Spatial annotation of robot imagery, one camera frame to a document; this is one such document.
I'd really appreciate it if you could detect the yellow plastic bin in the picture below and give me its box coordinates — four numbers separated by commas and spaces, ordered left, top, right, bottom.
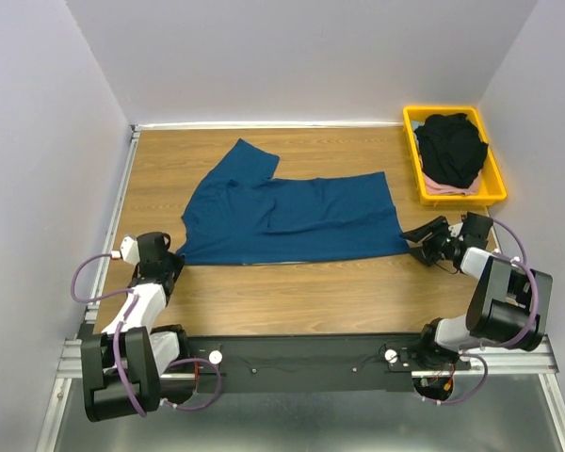
402, 105, 508, 207

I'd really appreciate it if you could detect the blue t shirt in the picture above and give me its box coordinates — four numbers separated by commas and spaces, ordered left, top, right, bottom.
177, 139, 409, 266

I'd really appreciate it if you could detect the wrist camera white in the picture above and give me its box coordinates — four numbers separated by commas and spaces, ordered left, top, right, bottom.
459, 212, 493, 250
108, 232, 171, 265

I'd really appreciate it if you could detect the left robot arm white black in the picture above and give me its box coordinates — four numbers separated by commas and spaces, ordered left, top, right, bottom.
71, 232, 190, 422

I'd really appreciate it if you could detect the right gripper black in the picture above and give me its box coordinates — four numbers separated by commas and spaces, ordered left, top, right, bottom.
400, 216, 461, 268

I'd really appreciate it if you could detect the pink t shirt in bin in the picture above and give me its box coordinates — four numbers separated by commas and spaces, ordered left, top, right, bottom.
423, 172, 481, 196

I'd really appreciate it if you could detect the black t shirt in bin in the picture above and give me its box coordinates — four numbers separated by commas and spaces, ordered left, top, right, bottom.
414, 113, 488, 189

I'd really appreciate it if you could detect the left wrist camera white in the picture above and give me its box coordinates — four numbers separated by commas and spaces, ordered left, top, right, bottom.
108, 232, 171, 265

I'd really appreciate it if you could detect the aluminium frame rail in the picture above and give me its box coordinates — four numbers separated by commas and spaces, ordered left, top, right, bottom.
39, 126, 565, 451

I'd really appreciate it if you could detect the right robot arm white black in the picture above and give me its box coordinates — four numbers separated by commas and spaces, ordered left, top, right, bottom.
401, 212, 553, 369

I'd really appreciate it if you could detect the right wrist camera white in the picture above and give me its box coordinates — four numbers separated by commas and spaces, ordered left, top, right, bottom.
459, 212, 493, 250

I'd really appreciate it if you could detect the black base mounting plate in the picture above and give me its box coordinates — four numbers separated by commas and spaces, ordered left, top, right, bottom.
161, 333, 468, 403

